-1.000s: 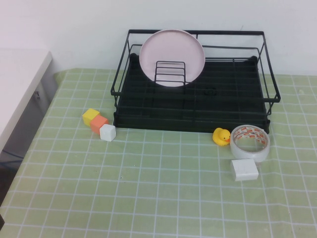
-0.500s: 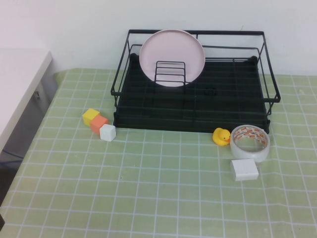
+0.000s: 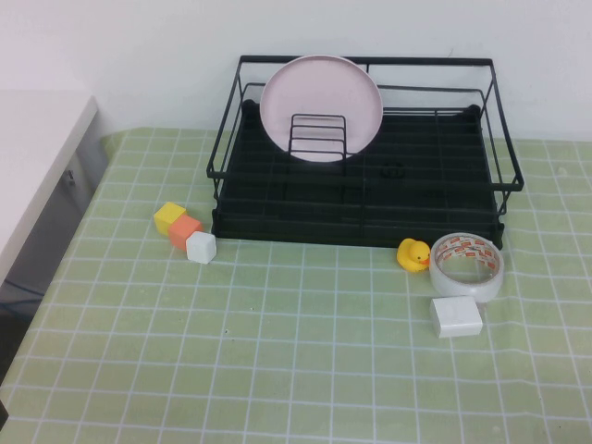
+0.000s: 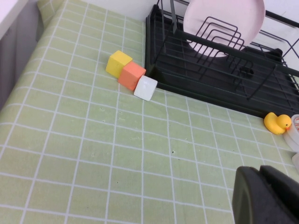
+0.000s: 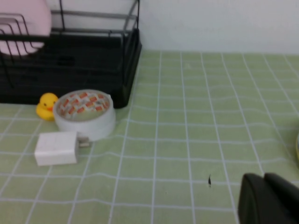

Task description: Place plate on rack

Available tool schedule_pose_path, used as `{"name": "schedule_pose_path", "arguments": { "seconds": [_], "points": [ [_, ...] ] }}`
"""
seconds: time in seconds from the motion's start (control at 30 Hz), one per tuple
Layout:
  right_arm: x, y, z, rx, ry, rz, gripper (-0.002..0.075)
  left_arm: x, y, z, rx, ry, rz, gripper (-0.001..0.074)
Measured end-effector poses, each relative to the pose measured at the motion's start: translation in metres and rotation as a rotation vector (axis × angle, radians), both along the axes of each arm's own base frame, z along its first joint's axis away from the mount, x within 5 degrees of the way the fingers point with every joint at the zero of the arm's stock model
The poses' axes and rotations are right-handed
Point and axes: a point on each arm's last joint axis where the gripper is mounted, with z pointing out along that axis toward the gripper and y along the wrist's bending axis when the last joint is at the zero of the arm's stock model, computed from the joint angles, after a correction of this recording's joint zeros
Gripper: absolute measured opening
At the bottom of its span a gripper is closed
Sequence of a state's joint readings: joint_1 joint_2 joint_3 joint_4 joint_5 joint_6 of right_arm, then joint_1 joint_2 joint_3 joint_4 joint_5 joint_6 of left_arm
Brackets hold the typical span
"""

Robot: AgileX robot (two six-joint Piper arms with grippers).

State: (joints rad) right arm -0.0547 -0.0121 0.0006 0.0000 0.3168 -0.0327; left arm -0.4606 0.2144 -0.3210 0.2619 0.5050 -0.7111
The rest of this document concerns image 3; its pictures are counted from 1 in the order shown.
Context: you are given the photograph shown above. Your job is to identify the thin blue cable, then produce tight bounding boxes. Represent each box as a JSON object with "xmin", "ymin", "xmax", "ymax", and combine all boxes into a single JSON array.
[{"xmin": 0, "ymin": 277, "xmax": 47, "ymax": 315}]

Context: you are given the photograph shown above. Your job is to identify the green checkered tablecloth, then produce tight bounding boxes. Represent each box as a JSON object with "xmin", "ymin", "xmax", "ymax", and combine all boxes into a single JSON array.
[{"xmin": 0, "ymin": 125, "xmax": 592, "ymax": 444}]

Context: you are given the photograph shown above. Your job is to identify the yellow rubber duck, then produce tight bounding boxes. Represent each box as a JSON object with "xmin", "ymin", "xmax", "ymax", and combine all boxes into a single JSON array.
[{"xmin": 396, "ymin": 238, "xmax": 431, "ymax": 274}]

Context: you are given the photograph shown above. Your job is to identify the black wire dish rack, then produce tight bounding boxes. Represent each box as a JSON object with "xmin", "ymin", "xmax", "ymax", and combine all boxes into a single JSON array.
[{"xmin": 206, "ymin": 55, "xmax": 525, "ymax": 251}]

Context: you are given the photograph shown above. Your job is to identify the white power adapter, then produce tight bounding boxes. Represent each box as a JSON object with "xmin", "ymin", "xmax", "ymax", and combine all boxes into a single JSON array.
[{"xmin": 429, "ymin": 296, "xmax": 485, "ymax": 339}]

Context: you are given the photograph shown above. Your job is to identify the orange cube block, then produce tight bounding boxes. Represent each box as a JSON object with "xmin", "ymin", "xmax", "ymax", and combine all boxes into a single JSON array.
[{"xmin": 167, "ymin": 215, "xmax": 204, "ymax": 252}]

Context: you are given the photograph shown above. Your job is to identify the white tape roll red print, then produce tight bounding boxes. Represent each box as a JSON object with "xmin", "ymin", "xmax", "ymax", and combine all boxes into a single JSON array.
[
  {"xmin": 460, "ymin": 276, "xmax": 504, "ymax": 304},
  {"xmin": 429, "ymin": 232, "xmax": 505, "ymax": 299}
]

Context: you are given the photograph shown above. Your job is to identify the white cube block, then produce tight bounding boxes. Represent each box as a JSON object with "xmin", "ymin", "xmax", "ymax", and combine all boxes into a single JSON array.
[{"xmin": 185, "ymin": 230, "xmax": 217, "ymax": 265}]

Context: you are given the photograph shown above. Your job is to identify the white side table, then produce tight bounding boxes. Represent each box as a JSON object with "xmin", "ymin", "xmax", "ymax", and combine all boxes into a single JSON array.
[{"xmin": 0, "ymin": 92, "xmax": 110, "ymax": 297}]

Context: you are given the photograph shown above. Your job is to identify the yellow cube block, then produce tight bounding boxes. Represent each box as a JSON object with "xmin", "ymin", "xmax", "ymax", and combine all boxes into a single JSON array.
[{"xmin": 154, "ymin": 202, "xmax": 188, "ymax": 239}]

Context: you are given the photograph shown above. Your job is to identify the pink round plate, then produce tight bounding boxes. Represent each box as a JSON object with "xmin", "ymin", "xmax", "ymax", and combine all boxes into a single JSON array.
[{"xmin": 258, "ymin": 55, "xmax": 384, "ymax": 164}]

